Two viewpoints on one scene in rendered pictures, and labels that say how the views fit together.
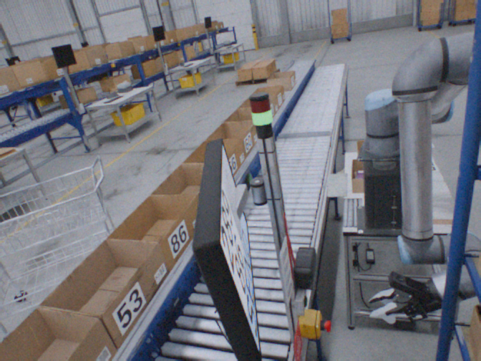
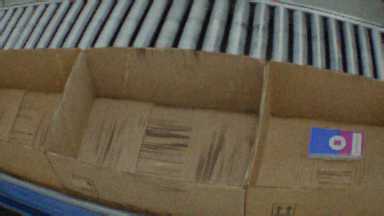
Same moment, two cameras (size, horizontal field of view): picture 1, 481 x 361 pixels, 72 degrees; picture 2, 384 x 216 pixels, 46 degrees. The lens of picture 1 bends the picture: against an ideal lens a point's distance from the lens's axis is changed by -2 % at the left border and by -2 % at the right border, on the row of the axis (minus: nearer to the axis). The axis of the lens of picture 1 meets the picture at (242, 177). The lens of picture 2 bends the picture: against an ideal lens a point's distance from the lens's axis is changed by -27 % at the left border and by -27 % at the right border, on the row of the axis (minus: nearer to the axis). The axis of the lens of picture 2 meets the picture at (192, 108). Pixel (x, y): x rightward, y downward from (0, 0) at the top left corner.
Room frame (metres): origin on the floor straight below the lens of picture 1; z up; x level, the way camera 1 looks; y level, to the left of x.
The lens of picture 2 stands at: (1.78, 1.00, 1.85)
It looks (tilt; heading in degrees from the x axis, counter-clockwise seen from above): 50 degrees down; 266
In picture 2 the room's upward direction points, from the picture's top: 8 degrees counter-clockwise
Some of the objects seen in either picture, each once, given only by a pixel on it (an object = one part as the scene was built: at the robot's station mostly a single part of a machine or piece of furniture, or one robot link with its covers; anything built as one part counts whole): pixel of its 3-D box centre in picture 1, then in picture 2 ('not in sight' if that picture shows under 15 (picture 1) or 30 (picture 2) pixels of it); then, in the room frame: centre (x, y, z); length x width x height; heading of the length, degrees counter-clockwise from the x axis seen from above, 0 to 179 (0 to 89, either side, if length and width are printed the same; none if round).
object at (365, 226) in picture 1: (382, 193); not in sight; (1.43, -0.68, 0.91); 0.26 x 0.26 x 0.33; 69
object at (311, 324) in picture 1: (313, 315); not in sight; (0.85, -0.15, 0.84); 0.15 x 0.09 x 0.07; 158
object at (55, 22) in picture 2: (289, 177); (40, 49); (2.16, -0.33, 0.72); 0.52 x 0.05 x 0.05; 68
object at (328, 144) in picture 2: not in sight; (338, 145); (1.42, 0.40, 0.89); 0.16 x 0.07 x 0.02; 157
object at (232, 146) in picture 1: (215, 161); (14, 112); (2.16, 0.16, 0.96); 0.39 x 0.29 x 0.17; 158
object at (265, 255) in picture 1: (260, 255); (300, 65); (1.38, -0.01, 0.72); 0.52 x 0.05 x 0.05; 68
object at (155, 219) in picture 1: (159, 229); (342, 151); (1.44, 0.46, 0.96); 0.39 x 0.29 x 0.17; 158
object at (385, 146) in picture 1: (383, 140); not in sight; (1.43, -0.68, 1.21); 0.19 x 0.19 x 0.10
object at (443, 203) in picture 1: (392, 185); not in sight; (1.77, -0.90, 0.74); 1.00 x 0.58 x 0.03; 159
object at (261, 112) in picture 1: (261, 110); not in sight; (0.84, -0.08, 1.62); 0.05 x 0.05 x 0.06
